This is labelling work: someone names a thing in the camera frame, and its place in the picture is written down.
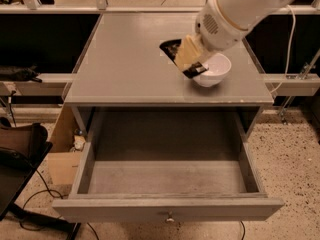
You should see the black object on rail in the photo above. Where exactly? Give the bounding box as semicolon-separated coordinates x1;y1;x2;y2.
0;65;42;83

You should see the black rxbar chocolate bar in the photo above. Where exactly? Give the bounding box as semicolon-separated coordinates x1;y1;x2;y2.
159;39;207;79

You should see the grey cabinet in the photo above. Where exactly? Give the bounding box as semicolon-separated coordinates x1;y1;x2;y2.
65;12;273;145

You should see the white cable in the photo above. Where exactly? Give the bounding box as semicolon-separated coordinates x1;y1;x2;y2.
269;4;298;95

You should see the metal drawer knob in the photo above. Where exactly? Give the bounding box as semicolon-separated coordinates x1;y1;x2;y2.
165;212;175;224

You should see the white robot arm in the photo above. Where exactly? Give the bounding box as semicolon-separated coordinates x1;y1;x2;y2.
174;0;294;78

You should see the white bowl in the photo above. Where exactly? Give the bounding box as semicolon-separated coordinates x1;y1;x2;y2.
193;53;232;87

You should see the cardboard box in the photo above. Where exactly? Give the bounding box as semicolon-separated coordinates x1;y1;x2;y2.
47;106;85;185

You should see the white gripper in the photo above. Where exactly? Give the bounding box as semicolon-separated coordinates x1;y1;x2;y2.
174;0;248;74

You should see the black floor cable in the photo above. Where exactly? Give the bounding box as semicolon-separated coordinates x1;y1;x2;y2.
18;169;101;240

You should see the open grey top drawer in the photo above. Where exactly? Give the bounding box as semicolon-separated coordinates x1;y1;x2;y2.
53;112;284;222

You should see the black chair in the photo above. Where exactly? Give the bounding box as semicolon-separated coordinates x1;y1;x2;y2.
0;117;80;240

